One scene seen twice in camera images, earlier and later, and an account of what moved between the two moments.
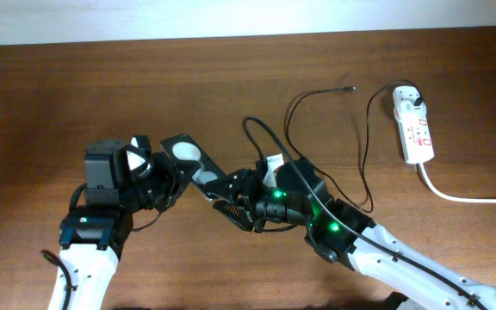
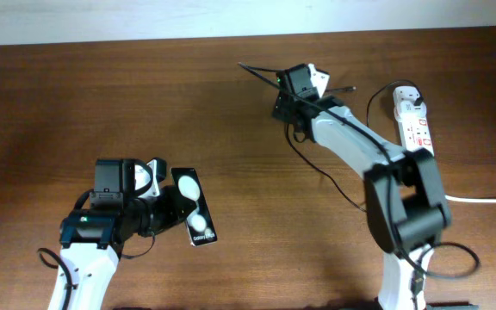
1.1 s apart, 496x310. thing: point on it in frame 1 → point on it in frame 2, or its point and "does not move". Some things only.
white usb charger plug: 403,100 does not move
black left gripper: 175,176 → 171,196
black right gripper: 249,182 → 282,108
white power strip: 413,125 does not move
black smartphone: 182,147 → 199,223
